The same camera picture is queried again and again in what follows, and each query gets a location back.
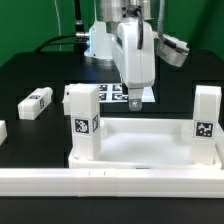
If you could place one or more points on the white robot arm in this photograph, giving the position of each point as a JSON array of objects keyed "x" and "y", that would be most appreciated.
[{"x": 110, "y": 13}]

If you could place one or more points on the white marker base plate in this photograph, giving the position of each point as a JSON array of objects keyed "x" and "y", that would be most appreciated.
[{"x": 112, "y": 93}]

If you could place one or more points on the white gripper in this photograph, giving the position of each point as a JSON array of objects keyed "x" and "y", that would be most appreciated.
[{"x": 136, "y": 67}]

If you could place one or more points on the white block left edge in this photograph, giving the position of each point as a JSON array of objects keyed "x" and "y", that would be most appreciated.
[{"x": 3, "y": 131}]

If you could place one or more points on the white front rail fence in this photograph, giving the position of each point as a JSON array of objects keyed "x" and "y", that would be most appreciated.
[{"x": 112, "y": 183}]

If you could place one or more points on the white desk top tray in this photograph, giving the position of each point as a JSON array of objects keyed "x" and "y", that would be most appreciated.
[{"x": 147, "y": 144}]

